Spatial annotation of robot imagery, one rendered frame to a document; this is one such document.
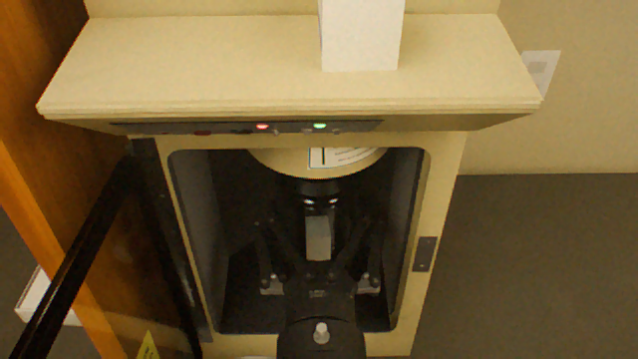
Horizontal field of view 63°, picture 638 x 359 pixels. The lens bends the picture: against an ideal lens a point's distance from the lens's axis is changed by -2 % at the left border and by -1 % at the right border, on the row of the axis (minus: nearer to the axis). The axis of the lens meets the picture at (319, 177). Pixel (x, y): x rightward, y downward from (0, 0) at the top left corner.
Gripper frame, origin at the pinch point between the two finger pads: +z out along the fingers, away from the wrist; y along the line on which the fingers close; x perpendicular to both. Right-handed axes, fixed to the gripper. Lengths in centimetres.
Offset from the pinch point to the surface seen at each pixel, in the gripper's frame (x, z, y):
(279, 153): -13.9, -6.9, 4.1
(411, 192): -7.9, -7.1, -10.4
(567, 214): 26, 19, -49
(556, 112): 12, 33, -47
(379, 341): 21.0, -9.8, -8.9
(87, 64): -31.2, -17.1, 16.0
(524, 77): -31.2, -19.1, -13.3
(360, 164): -12.6, -7.3, -4.4
